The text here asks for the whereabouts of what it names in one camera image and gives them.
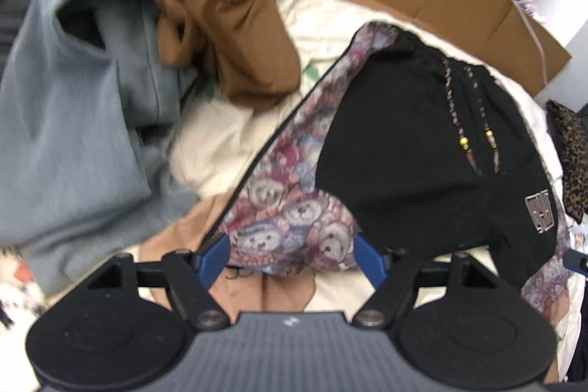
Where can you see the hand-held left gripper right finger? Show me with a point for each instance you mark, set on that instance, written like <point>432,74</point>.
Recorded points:
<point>367,256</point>

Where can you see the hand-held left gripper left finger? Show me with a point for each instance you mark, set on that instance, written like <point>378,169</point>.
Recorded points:
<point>213,256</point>

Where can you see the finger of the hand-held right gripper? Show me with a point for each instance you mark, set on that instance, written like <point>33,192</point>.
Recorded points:
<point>578,264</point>

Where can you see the black shorts bear print trim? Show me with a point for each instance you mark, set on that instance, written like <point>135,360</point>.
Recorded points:
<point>390,144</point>

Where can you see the leopard print garment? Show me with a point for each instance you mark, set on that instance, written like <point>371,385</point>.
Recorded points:
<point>574,153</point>

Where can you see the cream printed bedsheet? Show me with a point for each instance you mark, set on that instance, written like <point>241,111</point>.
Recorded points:
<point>216,144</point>

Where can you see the grey-blue sweatshirt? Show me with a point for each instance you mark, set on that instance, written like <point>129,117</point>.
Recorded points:
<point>69,121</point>

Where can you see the white fluffy blanket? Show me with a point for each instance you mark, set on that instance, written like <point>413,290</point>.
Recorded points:
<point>18,327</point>

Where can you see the brown garment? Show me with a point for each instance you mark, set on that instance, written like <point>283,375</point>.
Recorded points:
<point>220,15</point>

